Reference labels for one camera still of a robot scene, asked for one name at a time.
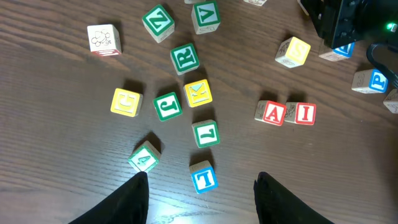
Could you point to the green 4 block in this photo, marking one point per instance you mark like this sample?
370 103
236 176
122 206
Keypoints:
144 158

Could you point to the blue p block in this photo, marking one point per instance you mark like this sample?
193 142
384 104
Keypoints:
369 81
193 1

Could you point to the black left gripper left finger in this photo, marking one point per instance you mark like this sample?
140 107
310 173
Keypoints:
128 204

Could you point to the blue D block middle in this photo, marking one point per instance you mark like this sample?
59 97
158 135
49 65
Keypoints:
337 54

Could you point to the green V block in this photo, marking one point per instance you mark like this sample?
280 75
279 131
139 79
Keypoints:
205 17

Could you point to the green B block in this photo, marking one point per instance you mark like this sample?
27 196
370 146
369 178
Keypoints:
391 101

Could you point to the yellow O block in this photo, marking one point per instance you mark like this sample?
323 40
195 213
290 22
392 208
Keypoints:
256 2

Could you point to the blue T block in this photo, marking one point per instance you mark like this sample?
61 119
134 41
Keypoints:
203 177

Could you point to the green R block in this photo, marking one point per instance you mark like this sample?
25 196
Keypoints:
184 58

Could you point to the red A block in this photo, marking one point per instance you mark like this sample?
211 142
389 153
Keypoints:
270 112

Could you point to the green J block left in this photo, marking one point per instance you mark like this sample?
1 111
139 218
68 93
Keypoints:
167 106

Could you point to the green Z block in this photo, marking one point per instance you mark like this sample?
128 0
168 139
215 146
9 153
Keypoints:
158 23

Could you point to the red I block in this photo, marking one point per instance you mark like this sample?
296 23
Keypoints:
300 113

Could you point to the blue P block middle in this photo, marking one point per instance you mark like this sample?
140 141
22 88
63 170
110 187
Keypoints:
369 81

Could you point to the white picture block left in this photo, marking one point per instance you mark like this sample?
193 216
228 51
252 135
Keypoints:
104 40

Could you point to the yellow K block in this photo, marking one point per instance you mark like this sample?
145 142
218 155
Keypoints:
198 93

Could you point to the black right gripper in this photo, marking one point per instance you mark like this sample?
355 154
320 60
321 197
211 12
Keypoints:
341 22

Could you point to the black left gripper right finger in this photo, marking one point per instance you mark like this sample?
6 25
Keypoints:
276 204

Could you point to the green L block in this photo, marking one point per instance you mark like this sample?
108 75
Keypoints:
206 133

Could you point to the yellow S block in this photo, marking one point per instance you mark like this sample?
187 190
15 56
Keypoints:
293 52

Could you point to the blue P block left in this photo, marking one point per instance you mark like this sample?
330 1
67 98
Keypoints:
193 1

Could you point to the yellow C block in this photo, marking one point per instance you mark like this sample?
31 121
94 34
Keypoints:
127 103

